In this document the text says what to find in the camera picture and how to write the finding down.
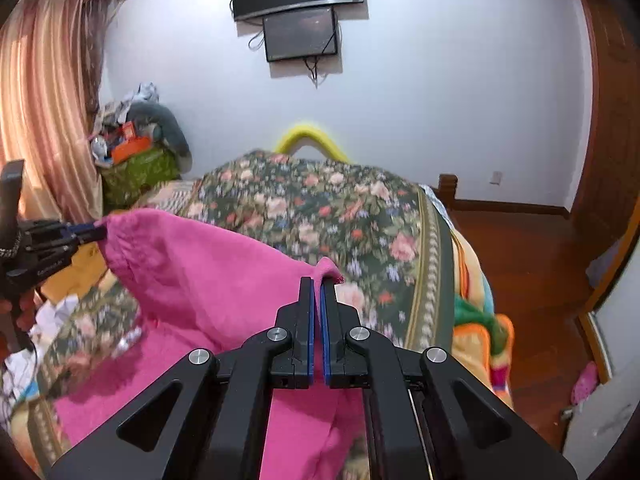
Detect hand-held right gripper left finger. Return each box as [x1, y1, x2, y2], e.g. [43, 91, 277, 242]
[47, 276, 317, 480]

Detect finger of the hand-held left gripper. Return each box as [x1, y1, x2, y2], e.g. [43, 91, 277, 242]
[59, 223, 108, 248]

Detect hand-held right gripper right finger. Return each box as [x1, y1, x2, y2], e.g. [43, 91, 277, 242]
[320, 280, 577, 480]

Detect pink pants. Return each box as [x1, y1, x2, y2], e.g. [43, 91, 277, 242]
[54, 208, 368, 480]

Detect person's left hand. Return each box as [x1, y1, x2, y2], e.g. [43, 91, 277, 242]
[0, 294, 38, 361]

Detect orange box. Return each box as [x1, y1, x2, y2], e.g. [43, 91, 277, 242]
[111, 136, 152, 165]

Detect floral quilt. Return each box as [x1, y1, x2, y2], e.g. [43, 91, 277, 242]
[10, 149, 457, 480]

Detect grey plush toy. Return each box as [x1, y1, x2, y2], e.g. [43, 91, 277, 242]
[125, 102, 193, 168]

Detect orange-pink curtain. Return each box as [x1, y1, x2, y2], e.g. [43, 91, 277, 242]
[0, 0, 113, 226]

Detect colourful striped blanket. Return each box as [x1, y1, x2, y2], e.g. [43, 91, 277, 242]
[419, 184, 516, 411]

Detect yellow curved foam tube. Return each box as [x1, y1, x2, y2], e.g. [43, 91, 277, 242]
[272, 122, 353, 165]

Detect pink slipper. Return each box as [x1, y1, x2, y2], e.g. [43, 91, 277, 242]
[571, 361, 600, 407]

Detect white cabinet panel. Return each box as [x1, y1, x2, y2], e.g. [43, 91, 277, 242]
[562, 237, 640, 461]

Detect wooden door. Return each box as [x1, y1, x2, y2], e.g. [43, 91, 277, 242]
[537, 0, 640, 241]

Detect wooden bed post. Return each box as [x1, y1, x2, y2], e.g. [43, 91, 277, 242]
[437, 174, 459, 211]

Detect black cables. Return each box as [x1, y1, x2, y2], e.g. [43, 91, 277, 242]
[248, 20, 343, 88]

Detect small black wall monitor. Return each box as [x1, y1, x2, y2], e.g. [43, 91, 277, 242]
[262, 6, 340, 63]

